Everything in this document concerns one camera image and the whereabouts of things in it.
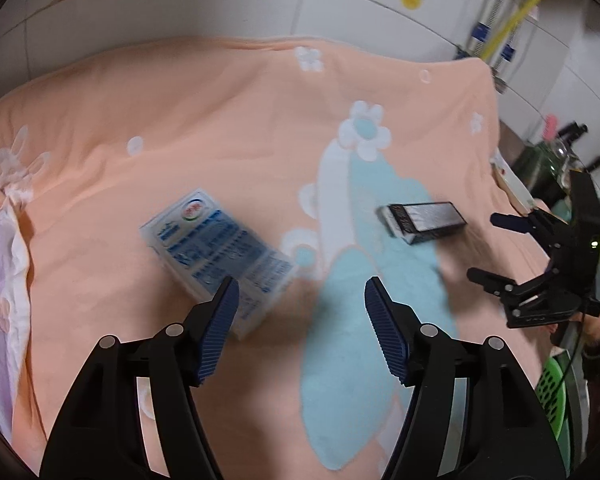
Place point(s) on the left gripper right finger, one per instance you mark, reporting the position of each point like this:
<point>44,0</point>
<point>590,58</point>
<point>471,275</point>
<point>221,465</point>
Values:
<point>473,413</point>

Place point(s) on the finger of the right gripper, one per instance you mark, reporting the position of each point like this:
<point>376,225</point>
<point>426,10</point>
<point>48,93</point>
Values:
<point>494,284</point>
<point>512,223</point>

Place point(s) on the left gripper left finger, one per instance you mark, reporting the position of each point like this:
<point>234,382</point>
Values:
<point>98,432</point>

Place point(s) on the black rectangular box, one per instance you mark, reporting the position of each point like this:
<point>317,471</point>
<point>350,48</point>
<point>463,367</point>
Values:
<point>422,222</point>

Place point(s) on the blue white milk carton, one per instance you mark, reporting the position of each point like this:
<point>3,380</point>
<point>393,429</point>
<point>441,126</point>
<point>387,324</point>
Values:
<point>201,244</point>

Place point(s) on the green mesh trash basket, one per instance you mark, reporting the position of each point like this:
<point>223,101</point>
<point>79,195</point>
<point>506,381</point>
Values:
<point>551,391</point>

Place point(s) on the right hand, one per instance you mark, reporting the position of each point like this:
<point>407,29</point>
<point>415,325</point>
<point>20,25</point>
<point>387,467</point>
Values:
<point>590,328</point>

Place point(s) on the white ceramic plate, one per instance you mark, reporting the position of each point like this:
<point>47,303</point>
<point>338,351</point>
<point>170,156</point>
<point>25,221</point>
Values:
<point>518,195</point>

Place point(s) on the peach floral towel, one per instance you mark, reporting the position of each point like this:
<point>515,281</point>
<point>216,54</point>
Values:
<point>302,142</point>

